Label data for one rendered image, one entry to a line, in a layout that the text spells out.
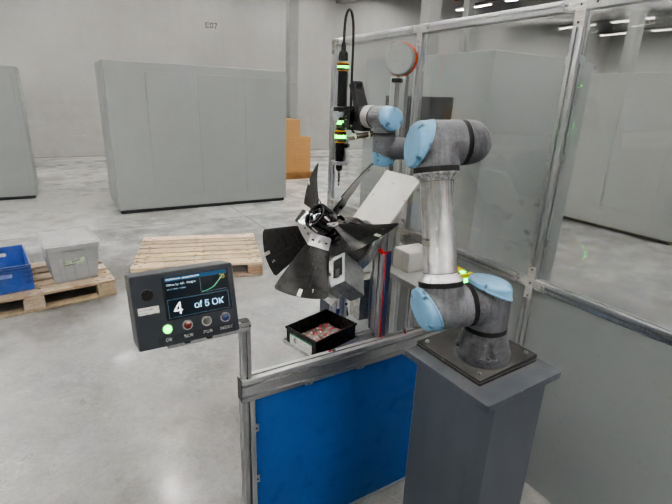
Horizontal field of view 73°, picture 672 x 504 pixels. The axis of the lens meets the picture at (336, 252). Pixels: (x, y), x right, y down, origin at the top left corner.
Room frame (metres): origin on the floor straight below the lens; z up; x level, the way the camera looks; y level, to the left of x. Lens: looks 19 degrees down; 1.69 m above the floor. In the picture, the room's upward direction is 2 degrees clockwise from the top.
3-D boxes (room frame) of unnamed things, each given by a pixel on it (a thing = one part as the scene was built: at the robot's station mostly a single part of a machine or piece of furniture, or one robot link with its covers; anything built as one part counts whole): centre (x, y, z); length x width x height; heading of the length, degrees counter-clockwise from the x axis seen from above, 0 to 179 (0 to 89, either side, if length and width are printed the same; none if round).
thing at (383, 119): (1.56, -0.14, 1.63); 0.11 x 0.08 x 0.09; 32
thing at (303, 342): (1.54, 0.04, 0.85); 0.22 x 0.17 x 0.07; 137
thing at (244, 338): (1.21, 0.26, 0.96); 0.03 x 0.03 x 0.20; 31
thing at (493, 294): (1.13, -0.41, 1.19); 0.13 x 0.12 x 0.14; 105
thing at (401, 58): (2.45, -0.29, 1.88); 0.16 x 0.07 x 0.16; 66
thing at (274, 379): (1.44, -0.10, 0.82); 0.90 x 0.04 x 0.08; 121
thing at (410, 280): (2.18, -0.41, 0.85); 0.36 x 0.24 x 0.03; 31
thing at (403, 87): (2.45, -0.29, 0.90); 0.08 x 0.06 x 1.80; 66
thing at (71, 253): (3.76, 2.34, 0.31); 0.60 x 0.42 x 0.33; 38
